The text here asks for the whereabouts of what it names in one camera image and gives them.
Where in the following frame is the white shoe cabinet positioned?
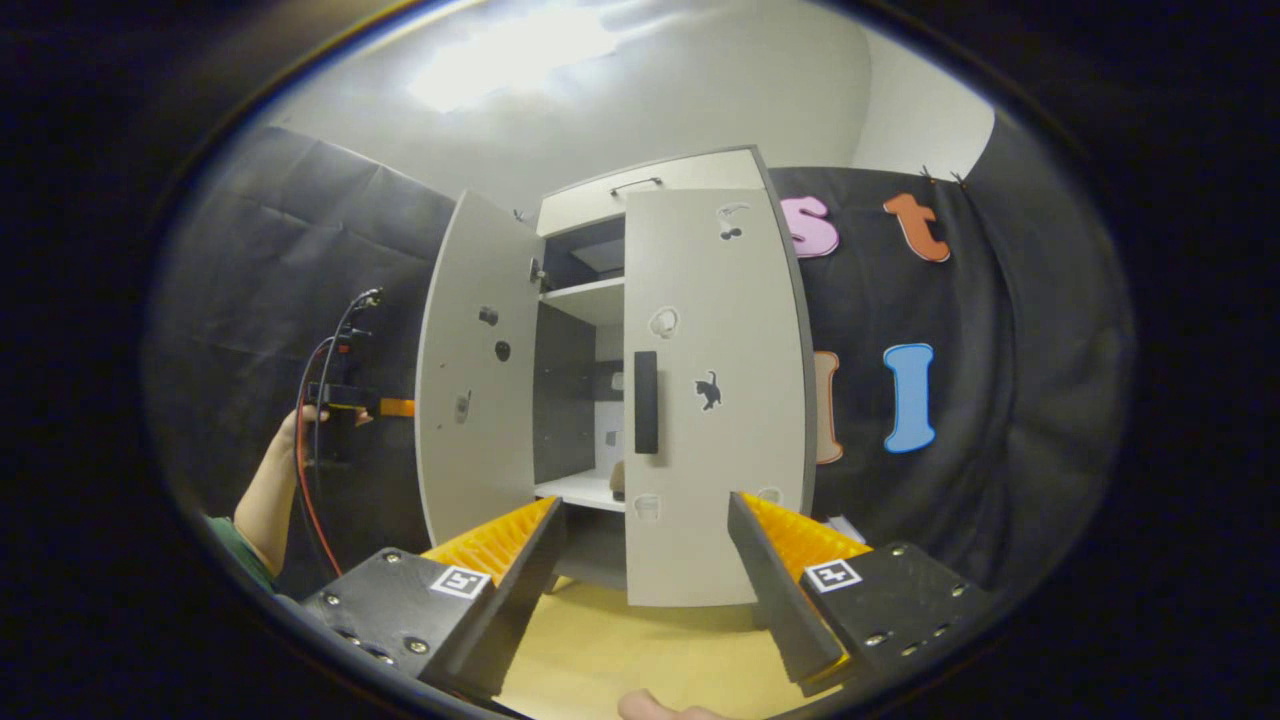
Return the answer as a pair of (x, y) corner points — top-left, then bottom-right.
(528, 145), (819, 593)

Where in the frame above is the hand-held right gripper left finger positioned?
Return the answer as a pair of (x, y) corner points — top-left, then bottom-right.
(298, 496), (567, 701)

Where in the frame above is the green shirt sleeve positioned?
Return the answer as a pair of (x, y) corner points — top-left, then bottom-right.
(203, 515), (278, 595)

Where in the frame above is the black backdrop cloth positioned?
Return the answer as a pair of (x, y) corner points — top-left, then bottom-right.
(145, 125), (1136, 601)

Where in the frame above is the red gripper cable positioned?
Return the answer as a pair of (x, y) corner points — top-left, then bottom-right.
(294, 335), (347, 579)

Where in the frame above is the white shoe cabinet door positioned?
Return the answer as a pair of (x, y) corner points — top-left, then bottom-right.
(414, 190), (546, 547)
(622, 185), (807, 609)

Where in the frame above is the white cabinet drawer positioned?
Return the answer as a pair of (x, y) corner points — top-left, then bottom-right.
(537, 148), (769, 237)

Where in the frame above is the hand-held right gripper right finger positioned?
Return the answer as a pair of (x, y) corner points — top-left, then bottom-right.
(727, 491), (993, 700)

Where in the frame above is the black door handle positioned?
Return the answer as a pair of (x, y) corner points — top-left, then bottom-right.
(634, 350), (660, 456)

